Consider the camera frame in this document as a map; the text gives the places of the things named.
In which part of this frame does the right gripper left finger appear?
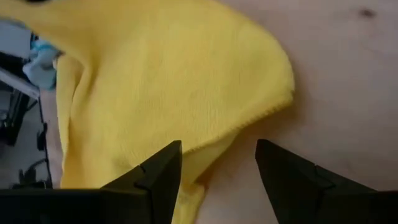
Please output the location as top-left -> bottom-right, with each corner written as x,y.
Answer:
0,139 -> 183,224

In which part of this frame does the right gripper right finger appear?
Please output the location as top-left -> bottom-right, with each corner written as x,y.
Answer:
255,139 -> 398,224

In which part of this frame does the yellow microfiber towel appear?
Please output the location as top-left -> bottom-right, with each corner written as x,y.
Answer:
0,0 -> 295,224

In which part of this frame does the light blue microfiber towel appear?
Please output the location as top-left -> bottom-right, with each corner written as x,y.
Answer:
23,39 -> 63,91

